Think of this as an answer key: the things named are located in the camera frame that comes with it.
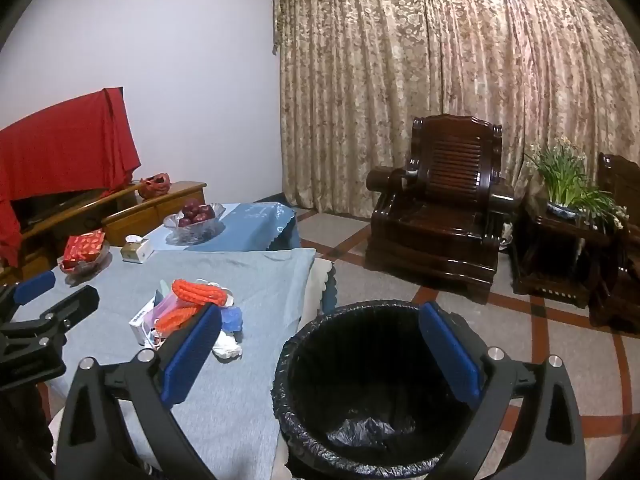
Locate beige tissue box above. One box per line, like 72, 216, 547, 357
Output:
121, 235, 155, 264

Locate potted narcissus plant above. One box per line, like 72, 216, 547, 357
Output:
525, 135, 628, 226

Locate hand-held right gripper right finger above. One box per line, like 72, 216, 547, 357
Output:
419, 302, 587, 480

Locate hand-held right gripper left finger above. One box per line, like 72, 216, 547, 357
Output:
54, 304, 222, 480

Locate orange foam fruit net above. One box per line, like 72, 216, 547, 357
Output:
155, 307, 199, 335
172, 280, 228, 307

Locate white tissue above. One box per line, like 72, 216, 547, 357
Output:
212, 331, 244, 360

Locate dark wooden armchair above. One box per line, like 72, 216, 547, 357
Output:
587, 152, 640, 333
364, 115, 523, 306

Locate pink plastic bag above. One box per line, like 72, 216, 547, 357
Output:
152, 292, 188, 321

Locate trash bin with black bag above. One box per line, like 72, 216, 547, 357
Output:
271, 300, 496, 480

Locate small white cardboard box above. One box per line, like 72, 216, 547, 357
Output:
129, 300, 166, 347

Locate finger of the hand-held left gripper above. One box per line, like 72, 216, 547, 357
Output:
0, 285, 101, 343
0, 270, 57, 318

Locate blue shoe cover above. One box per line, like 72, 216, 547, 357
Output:
220, 306, 243, 333

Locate glass fruit bowl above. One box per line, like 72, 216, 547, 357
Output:
164, 202, 226, 242

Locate dark wooden side table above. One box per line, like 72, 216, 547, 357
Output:
510, 200, 608, 309

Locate red cloth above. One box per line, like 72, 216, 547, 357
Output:
0, 87, 142, 268

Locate pile of red apples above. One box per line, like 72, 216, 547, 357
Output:
178, 200, 216, 227

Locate red packet on glass dish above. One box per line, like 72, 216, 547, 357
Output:
58, 240, 112, 276

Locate wooden television cabinet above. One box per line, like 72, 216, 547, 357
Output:
0, 181, 207, 286

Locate shiny blue tablecloth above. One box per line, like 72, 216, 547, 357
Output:
150, 202, 302, 253

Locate white scalloped table cover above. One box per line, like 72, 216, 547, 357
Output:
300, 257, 338, 321

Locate black television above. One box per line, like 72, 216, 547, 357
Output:
10, 187, 108, 228

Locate beige floral curtain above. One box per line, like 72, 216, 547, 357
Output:
272, 0, 640, 221

